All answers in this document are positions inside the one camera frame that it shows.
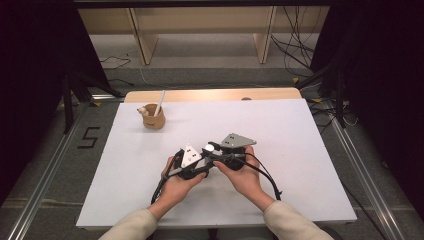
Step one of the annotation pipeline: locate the person's left hand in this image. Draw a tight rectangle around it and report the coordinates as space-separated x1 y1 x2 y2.
147 156 208 221

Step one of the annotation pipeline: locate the white table cover sheet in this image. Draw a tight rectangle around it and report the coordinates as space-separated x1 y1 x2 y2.
75 98 358 229

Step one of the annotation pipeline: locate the hand-held gripper cable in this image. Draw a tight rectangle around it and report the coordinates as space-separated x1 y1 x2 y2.
150 149 184 205
244 153 283 201

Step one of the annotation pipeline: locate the black curtain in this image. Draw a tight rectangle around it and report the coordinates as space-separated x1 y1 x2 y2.
309 0 424 221
0 0 111 208

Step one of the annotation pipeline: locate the left hand-held gripper cable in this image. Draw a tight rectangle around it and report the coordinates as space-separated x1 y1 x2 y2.
150 149 184 205

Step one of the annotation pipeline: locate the right hand-held gripper cable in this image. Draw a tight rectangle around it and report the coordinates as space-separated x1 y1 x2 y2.
244 153 283 201

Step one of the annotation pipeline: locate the thin black floor cable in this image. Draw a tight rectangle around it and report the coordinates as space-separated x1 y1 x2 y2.
99 55 132 70

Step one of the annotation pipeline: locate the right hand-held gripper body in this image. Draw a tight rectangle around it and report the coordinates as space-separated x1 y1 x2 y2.
220 133 258 172

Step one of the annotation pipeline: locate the beige wooden desk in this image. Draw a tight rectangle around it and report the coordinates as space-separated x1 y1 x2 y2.
78 6 331 66

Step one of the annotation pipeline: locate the tan wooden pen cup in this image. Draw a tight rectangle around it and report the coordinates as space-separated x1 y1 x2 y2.
136 103 166 130

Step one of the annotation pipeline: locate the long white pen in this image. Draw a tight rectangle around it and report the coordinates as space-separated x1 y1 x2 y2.
153 89 166 117

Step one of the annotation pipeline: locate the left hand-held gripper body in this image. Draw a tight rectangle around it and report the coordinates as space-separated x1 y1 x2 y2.
169 143 214 181

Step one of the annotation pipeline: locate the black tripod stand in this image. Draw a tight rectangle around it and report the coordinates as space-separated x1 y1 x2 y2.
61 71 124 134

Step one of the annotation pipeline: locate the bundle of black floor cables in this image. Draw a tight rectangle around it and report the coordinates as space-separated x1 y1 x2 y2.
270 6 329 78

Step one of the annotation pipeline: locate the aluminium floor rail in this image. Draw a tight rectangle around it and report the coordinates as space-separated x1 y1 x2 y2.
6 103 88 240
328 118 406 240

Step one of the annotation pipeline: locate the person's right hand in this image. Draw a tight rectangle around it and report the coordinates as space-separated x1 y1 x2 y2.
213 146 276 213

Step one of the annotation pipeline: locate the black metal stand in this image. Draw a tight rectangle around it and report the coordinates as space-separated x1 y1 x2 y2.
294 59 348 129

